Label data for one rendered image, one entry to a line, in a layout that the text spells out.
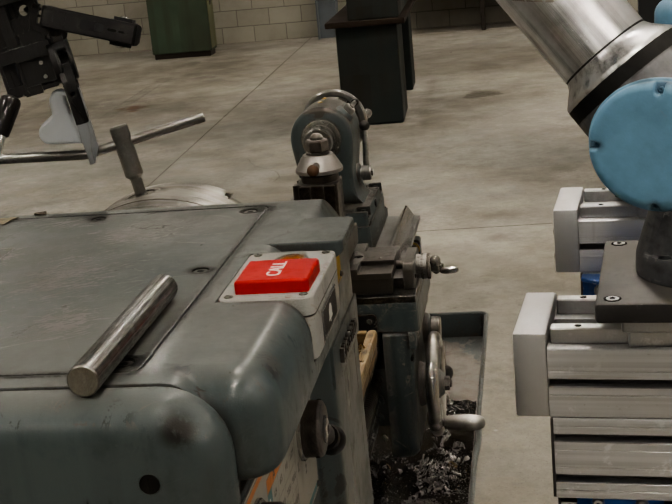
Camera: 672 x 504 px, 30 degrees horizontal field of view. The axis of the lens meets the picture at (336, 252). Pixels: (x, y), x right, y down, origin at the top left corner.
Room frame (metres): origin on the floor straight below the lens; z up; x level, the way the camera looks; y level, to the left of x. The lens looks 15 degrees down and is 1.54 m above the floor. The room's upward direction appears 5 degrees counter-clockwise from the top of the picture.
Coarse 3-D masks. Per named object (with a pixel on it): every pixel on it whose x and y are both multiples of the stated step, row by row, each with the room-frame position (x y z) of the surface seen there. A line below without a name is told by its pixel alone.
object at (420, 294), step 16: (400, 288) 1.98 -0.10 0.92; (416, 288) 1.97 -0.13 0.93; (368, 304) 1.95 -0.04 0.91; (384, 304) 1.94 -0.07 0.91; (400, 304) 1.94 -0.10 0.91; (416, 304) 1.94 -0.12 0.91; (368, 320) 1.94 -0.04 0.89; (384, 320) 1.94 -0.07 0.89; (400, 320) 1.94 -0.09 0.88; (416, 320) 1.93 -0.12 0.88
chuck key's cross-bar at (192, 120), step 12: (180, 120) 1.47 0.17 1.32; (192, 120) 1.47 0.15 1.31; (204, 120) 1.48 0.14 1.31; (144, 132) 1.47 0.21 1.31; (156, 132) 1.47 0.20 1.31; (168, 132) 1.47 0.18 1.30; (108, 144) 1.46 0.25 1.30; (12, 156) 1.44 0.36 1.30; (24, 156) 1.44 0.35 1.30; (36, 156) 1.44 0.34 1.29; (48, 156) 1.44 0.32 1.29; (60, 156) 1.45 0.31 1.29; (72, 156) 1.45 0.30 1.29; (84, 156) 1.45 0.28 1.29
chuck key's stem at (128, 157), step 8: (112, 128) 1.46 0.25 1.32; (120, 128) 1.45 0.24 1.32; (128, 128) 1.47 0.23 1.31; (112, 136) 1.46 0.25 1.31; (120, 136) 1.45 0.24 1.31; (128, 136) 1.46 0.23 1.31; (120, 144) 1.45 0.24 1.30; (128, 144) 1.46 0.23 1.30; (120, 152) 1.45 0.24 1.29; (128, 152) 1.45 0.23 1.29; (136, 152) 1.46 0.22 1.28; (120, 160) 1.46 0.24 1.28; (128, 160) 1.45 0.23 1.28; (136, 160) 1.46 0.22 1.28; (128, 168) 1.45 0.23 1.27; (136, 168) 1.45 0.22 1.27; (128, 176) 1.45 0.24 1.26; (136, 176) 1.45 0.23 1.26; (136, 184) 1.46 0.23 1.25; (136, 192) 1.46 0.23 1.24; (144, 192) 1.46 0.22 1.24
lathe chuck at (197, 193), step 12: (132, 192) 1.51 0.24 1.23; (156, 192) 1.45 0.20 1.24; (168, 192) 1.44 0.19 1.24; (180, 192) 1.44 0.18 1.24; (192, 192) 1.45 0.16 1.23; (204, 192) 1.46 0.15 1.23; (216, 192) 1.47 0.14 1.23; (228, 192) 1.48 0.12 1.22; (120, 204) 1.43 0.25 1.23; (204, 204) 1.41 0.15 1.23; (216, 204) 1.42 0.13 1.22
